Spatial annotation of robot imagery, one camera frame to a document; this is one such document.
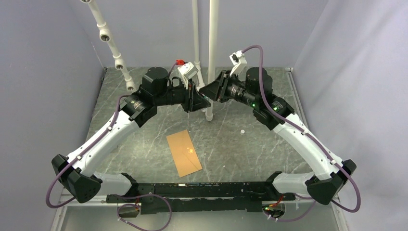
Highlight white PVC pipe frame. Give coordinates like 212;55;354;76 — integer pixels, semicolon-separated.
79;0;221;122

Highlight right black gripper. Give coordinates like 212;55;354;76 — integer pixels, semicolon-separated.
200;70;259;108

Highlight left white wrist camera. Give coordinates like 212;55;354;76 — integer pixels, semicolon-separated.
177;62;198;90

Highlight brown paper envelope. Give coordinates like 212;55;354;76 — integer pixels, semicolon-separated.
166;130;203;178

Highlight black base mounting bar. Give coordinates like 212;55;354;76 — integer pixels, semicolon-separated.
106;180;295;215

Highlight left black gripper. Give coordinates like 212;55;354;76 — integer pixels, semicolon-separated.
154;77;210;113

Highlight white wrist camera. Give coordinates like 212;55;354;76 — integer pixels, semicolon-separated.
229;50;247;76
177;62;198;90

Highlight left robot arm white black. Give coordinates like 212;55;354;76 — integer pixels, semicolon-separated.
51;63;210;203

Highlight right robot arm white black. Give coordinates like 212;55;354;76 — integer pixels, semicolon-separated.
199;67;357;205

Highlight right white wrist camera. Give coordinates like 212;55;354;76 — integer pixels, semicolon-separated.
229;50;247;76

